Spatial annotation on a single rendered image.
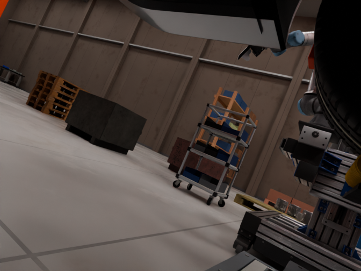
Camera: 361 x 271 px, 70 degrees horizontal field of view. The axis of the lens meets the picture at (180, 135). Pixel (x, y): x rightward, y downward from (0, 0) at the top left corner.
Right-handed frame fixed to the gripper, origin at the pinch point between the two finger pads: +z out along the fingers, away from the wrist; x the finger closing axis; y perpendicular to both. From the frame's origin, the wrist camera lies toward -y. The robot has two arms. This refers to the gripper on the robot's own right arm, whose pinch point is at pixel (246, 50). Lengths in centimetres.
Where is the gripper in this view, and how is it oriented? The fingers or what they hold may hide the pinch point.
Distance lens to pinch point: 144.1
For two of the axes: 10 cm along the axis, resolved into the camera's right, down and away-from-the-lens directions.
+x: -5.1, 3.3, 7.9
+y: 6.9, 7.1, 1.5
